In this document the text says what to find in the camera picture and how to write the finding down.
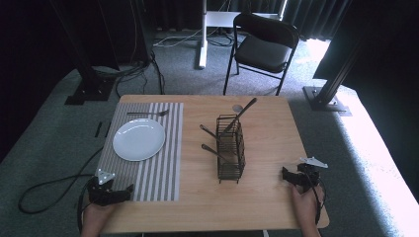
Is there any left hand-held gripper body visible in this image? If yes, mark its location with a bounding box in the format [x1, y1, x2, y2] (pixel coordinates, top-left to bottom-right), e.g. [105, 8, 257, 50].
[86, 168, 124, 207]

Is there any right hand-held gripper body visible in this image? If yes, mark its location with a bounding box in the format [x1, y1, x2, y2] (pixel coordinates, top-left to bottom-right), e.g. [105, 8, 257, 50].
[295, 156, 329, 194]

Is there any person's left hand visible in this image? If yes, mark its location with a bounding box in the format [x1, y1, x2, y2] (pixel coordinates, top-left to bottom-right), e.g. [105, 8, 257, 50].
[80, 200, 117, 237]

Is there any person's right hand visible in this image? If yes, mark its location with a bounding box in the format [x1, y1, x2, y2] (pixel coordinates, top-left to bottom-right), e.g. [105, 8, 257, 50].
[290, 185, 322, 237]

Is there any grey striped placemat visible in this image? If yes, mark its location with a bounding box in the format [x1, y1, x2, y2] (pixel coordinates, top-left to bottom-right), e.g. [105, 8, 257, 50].
[97, 102, 185, 202]

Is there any white round plate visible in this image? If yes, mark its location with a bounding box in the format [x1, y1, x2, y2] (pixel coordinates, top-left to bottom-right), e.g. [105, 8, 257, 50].
[112, 118, 166, 162]

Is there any metal fork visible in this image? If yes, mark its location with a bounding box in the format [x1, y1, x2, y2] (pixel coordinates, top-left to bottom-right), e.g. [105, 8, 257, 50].
[126, 109, 170, 118]

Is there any black metal stand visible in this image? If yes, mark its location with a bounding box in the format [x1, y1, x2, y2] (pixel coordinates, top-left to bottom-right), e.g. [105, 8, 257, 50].
[48, 0, 117, 107]
[301, 33, 354, 118]

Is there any black folding chair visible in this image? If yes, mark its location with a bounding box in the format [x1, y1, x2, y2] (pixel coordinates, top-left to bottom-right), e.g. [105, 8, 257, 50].
[222, 12, 301, 97]

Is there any dark curtain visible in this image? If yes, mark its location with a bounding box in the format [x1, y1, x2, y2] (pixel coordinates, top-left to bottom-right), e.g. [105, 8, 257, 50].
[283, 0, 419, 198]

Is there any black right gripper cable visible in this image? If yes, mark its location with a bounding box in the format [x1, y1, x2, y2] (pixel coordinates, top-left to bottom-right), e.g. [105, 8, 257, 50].
[304, 171, 328, 226]

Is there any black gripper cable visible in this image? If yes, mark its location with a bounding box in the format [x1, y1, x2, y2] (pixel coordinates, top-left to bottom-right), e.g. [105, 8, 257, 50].
[304, 171, 328, 226]
[17, 145, 105, 233]

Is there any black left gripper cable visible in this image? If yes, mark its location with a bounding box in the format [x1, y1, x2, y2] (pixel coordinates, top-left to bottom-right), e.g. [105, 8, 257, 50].
[17, 145, 105, 233]

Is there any black wire cutlery caddy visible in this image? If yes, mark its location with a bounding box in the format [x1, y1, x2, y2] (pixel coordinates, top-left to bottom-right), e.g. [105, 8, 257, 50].
[215, 114, 247, 185]

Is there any long dark-handled cutlery piece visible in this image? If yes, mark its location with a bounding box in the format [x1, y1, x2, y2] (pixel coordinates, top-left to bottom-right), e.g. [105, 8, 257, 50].
[222, 97, 258, 136]

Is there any bundle of black floor cables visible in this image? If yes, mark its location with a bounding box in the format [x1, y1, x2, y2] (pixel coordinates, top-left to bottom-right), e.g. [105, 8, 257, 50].
[92, 0, 166, 99]

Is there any white floor cable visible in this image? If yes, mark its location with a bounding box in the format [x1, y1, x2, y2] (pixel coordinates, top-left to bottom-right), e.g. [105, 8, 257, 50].
[152, 27, 203, 48]

